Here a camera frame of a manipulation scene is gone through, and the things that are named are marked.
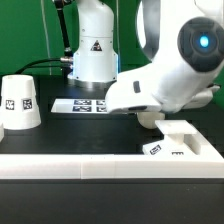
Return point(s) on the small white block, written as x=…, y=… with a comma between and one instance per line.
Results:
x=1, y=131

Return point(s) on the white lamp bulb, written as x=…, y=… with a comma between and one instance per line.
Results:
x=147, y=119

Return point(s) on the white lamp base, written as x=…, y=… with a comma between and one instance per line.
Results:
x=174, y=132

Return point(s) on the white lamp hood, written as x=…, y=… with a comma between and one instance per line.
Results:
x=19, y=109

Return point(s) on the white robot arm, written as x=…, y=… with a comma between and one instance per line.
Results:
x=183, y=39

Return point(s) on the white marker tag sheet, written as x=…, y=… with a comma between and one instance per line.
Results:
x=85, y=106

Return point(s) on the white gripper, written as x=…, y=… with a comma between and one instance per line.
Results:
x=160, y=90

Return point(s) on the white L-shaped wall fence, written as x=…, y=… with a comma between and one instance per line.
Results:
x=200, y=160

